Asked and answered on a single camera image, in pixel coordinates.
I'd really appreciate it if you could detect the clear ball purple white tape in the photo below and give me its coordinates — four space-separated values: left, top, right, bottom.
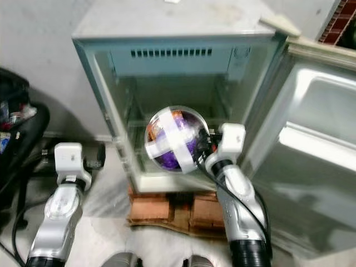
144 106 211 174

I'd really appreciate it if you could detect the grey fridge door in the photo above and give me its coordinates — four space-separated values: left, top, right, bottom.
242 36 356 259

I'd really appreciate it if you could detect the small grey fridge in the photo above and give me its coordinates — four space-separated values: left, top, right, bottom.
72 0 301 192

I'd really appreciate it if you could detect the large black bag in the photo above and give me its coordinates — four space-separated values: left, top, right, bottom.
0 70 50 195

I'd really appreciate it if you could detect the red brick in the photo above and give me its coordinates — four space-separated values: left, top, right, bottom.
128 186 173 222
192 195 226 229

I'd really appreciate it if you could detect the brown cardboard sheet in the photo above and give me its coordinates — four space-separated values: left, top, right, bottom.
127 218 229 239

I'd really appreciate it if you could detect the grey robot left foot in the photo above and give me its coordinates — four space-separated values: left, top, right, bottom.
105 253 135 267

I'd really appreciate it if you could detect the grey robot foot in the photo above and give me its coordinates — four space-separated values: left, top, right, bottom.
181 255 207 267
105 253 135 267

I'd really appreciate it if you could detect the grey robot right foot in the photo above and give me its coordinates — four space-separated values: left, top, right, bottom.
181 255 207 267

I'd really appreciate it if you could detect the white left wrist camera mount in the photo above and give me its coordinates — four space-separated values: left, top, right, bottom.
54 143 92 187

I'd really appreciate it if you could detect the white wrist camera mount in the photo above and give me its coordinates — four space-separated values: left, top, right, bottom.
220 123 246 157
54 143 92 187

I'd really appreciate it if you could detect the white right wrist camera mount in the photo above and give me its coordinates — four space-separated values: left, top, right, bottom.
220 123 246 157

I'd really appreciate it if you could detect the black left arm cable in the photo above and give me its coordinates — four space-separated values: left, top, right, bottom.
0 184 53 267

